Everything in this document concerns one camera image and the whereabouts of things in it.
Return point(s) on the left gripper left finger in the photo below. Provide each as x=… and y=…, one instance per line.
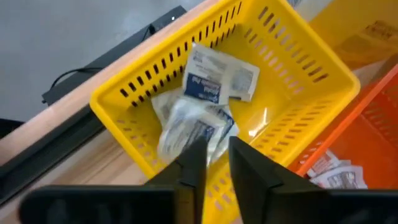
x=189, y=177

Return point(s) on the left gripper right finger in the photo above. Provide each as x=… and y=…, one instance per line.
x=255, y=183

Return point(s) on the yellow plastic basket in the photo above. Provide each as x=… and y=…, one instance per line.
x=273, y=102

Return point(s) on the orange plastic basket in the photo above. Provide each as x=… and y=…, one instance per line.
x=357, y=146

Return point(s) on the yellow canister white lid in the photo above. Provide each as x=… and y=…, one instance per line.
x=348, y=18

